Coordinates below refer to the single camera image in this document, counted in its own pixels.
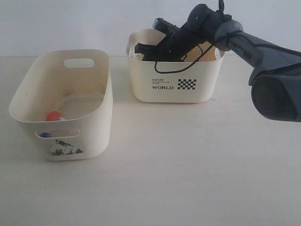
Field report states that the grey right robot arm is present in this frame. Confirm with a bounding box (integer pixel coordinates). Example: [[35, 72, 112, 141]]
[[134, 1, 301, 122]]

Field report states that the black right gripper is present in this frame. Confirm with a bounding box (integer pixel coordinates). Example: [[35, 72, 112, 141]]
[[135, 3, 232, 62]]

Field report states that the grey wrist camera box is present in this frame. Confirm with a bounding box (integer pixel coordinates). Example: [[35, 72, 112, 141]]
[[152, 17, 179, 35]]

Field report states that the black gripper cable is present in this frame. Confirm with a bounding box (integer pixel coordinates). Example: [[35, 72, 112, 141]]
[[153, 0, 226, 73]]

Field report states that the orange-capped object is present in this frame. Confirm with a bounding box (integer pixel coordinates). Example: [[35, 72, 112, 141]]
[[46, 111, 65, 121]]

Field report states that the cream plastic bin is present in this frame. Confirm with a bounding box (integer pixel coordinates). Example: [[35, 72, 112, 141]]
[[9, 49, 113, 161]]

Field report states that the cream bin with WORLD label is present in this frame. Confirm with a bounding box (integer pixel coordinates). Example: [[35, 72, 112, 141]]
[[126, 29, 225, 103]]

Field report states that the small blue-capped object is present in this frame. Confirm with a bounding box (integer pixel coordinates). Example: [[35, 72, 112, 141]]
[[39, 132, 52, 138]]

